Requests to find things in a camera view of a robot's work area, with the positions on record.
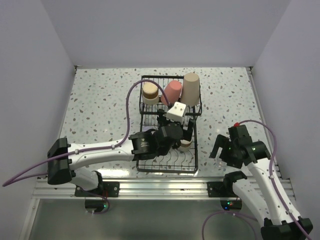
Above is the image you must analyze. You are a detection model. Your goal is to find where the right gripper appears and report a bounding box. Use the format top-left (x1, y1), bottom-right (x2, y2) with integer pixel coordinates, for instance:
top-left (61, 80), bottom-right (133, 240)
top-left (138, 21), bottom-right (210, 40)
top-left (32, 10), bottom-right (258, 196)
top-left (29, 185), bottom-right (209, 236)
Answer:
top-left (209, 133), bottom-right (243, 169)

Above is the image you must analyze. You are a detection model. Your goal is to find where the clear glass cup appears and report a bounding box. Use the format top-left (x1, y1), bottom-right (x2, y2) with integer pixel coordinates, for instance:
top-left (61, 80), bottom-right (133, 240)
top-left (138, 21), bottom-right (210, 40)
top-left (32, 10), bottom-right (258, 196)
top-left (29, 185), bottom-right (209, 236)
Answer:
top-left (217, 160), bottom-right (227, 169)

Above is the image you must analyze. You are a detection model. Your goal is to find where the steel cup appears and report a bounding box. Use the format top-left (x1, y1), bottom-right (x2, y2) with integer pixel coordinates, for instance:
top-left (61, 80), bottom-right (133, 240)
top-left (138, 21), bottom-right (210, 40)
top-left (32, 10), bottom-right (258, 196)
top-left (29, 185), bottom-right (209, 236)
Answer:
top-left (178, 139), bottom-right (193, 152)

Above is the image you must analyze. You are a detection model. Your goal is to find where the purple plastic cup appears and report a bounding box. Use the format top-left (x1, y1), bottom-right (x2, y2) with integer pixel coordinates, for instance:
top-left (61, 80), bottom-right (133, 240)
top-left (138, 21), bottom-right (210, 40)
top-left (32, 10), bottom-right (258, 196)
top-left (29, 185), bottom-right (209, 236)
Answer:
top-left (144, 128), bottom-right (156, 133)

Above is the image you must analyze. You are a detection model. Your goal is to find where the red pink plastic cup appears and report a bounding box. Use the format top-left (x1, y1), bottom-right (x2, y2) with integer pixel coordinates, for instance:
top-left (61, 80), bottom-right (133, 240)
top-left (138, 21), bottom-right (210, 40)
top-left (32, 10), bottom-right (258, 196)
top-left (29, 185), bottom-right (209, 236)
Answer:
top-left (164, 80), bottom-right (182, 104)

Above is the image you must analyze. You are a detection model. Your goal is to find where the beige plastic cup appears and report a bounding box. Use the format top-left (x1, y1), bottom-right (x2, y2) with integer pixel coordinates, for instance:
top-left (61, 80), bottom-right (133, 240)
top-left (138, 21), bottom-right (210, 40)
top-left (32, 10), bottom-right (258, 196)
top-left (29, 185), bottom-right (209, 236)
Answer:
top-left (180, 72), bottom-right (200, 107)

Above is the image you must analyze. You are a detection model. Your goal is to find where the steel cup cork base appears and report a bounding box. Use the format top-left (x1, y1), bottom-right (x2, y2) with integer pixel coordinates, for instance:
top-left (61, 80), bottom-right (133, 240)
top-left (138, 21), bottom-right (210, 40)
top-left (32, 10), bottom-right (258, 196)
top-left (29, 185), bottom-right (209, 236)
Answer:
top-left (142, 82), bottom-right (159, 105)

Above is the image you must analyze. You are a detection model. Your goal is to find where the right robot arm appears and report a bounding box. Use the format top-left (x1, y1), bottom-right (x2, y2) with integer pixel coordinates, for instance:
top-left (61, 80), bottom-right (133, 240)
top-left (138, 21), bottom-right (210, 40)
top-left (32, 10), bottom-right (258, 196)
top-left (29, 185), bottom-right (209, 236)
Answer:
top-left (207, 123), bottom-right (313, 240)

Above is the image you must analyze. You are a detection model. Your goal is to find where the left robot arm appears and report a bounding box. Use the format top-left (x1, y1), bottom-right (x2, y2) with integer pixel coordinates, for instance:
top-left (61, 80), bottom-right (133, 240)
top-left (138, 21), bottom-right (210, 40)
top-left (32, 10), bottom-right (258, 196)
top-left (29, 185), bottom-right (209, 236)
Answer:
top-left (47, 108), bottom-right (196, 197)

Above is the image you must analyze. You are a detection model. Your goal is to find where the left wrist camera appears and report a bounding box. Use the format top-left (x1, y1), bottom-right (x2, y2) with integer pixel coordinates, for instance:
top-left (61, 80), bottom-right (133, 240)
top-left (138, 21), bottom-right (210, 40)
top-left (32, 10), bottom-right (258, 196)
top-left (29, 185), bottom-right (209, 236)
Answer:
top-left (166, 101), bottom-right (187, 124)

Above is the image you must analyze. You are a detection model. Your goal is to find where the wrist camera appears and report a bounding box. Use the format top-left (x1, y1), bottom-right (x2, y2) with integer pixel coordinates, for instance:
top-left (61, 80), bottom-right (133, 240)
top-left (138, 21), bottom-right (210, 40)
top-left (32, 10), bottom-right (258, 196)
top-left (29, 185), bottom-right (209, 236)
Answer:
top-left (166, 101), bottom-right (187, 124)
top-left (228, 123), bottom-right (250, 140)

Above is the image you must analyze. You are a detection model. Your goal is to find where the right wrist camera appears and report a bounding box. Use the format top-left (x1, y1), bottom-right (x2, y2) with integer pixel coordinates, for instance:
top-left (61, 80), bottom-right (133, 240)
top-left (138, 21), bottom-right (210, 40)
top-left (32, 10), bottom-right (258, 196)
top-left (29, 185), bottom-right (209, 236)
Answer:
top-left (228, 123), bottom-right (250, 140)

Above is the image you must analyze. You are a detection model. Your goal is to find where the black wire dish rack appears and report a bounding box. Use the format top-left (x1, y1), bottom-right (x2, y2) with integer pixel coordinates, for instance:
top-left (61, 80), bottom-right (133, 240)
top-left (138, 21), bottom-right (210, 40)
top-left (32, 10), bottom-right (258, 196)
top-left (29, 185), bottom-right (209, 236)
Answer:
top-left (135, 75), bottom-right (203, 175)

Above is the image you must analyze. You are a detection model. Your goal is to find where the aluminium mounting rail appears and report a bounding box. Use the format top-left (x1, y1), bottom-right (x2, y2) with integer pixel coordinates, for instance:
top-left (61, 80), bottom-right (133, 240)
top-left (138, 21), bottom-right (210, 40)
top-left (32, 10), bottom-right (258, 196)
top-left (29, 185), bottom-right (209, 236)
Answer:
top-left (32, 174), bottom-right (297, 201)

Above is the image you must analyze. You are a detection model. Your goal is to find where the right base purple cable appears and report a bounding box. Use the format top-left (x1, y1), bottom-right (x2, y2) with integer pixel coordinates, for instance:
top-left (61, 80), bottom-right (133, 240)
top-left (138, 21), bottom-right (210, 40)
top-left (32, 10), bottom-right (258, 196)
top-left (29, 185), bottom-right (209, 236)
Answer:
top-left (201, 209), bottom-right (258, 240)

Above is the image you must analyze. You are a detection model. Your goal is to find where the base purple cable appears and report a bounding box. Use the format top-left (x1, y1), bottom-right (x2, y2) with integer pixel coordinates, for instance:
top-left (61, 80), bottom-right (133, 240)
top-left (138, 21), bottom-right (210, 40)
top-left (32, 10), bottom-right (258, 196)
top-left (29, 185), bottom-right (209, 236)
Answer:
top-left (79, 188), bottom-right (110, 216)
top-left (201, 209), bottom-right (258, 240)

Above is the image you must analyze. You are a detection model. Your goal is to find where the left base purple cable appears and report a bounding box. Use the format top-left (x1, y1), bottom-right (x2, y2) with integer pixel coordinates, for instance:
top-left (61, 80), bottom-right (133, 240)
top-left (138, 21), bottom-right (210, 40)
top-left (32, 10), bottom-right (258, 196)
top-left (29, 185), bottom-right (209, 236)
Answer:
top-left (79, 188), bottom-right (110, 216)

